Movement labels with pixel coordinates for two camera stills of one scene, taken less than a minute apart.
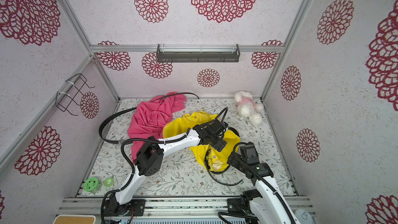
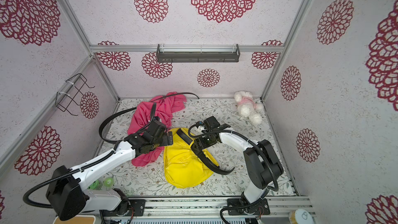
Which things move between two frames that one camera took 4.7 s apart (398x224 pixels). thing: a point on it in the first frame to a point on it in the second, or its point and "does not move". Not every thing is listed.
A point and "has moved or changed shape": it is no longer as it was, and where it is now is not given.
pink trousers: [150, 117] does not move
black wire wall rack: [63, 100] does not move
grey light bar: [194, 53] does not move
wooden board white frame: [74, 219] does not move
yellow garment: [217, 161] to [184, 168]
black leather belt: [108, 119] has moved or changed shape
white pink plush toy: [247, 108] does not move
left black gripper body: [218, 143] to [164, 141]
